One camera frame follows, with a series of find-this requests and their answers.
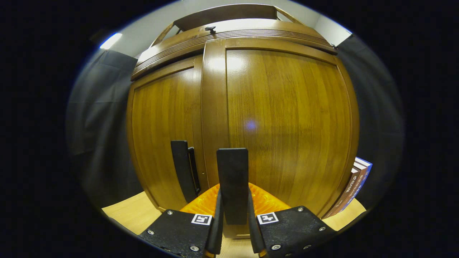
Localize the white-topped brown book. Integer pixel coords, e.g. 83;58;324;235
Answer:
323;168;359;219

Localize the black backdrop cloth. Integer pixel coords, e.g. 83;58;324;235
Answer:
66;34;406;210

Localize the blue book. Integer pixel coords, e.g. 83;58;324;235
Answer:
339;157;373;212

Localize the wooden double-door shoe cabinet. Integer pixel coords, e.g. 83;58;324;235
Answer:
126;4;360;240

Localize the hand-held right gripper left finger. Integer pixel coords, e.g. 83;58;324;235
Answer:
139;183;224;258

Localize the black door handle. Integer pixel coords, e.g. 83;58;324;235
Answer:
171;140;201;204
216;148;249;225

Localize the narrow ceiling light panel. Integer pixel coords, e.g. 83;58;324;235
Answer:
100;33;122;50

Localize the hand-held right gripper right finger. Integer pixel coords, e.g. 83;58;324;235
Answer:
247;183;337;258

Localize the wooden shoe cabinet door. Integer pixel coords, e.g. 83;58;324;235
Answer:
201;38;360;239
126;54;208;212

